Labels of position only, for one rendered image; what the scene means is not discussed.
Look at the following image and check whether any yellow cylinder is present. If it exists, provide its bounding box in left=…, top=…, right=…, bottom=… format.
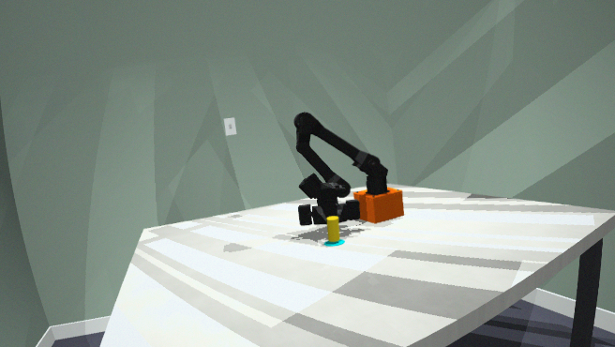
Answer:
left=327, top=217, right=339, bottom=242

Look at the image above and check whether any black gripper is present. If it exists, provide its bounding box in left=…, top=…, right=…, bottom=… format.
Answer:
left=298, top=199, right=360, bottom=226

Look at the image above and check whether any cyan circle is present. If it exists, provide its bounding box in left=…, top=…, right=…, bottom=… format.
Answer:
left=324, top=240, right=345, bottom=246

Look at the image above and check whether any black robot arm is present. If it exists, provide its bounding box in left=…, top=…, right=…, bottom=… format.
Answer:
left=293, top=113, right=391, bottom=205

